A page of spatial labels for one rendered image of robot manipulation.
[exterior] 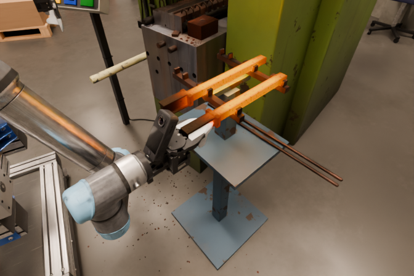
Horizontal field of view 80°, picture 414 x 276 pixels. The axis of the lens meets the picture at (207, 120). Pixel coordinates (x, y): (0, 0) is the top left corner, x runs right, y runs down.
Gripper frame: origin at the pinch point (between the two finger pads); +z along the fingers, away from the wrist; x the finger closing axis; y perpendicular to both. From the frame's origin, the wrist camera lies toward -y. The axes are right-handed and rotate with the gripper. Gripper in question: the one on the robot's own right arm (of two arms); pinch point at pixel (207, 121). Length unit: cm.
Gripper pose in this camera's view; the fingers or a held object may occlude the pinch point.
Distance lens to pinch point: 63.9
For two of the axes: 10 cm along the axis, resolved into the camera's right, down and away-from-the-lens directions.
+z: 7.5, -4.4, 5.0
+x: 6.7, 5.1, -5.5
